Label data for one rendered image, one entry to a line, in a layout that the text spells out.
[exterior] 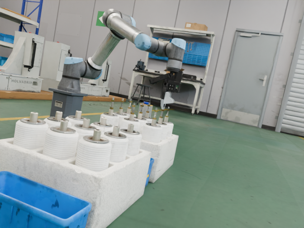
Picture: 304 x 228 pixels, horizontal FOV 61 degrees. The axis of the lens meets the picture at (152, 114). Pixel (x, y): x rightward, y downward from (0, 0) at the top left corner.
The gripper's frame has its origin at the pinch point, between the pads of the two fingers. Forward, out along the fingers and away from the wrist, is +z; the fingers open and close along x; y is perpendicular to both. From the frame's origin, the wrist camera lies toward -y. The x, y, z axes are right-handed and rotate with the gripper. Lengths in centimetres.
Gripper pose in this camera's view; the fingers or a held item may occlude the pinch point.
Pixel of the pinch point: (162, 106)
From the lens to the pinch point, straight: 136.9
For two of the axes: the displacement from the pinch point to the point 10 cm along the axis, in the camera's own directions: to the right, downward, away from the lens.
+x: 2.3, -0.6, 9.7
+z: -1.9, 9.8, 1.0
